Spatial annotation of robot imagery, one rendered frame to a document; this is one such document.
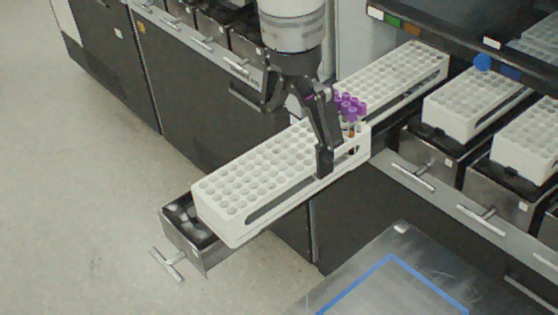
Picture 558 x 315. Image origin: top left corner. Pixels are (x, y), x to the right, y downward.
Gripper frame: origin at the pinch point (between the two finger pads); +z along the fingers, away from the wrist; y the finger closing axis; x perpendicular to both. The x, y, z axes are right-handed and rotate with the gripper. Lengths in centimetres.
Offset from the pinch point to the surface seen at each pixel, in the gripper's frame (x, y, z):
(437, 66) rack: 39.7, -4.5, 5.4
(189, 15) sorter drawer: 24, -75, 13
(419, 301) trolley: -3.0, 28.0, 9.4
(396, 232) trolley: 4.0, 17.1, 9.4
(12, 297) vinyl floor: -50, -93, 91
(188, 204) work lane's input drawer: -16.2, -12.7, 11.0
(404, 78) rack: 31.5, -6.2, 5.0
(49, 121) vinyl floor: -3, -174, 91
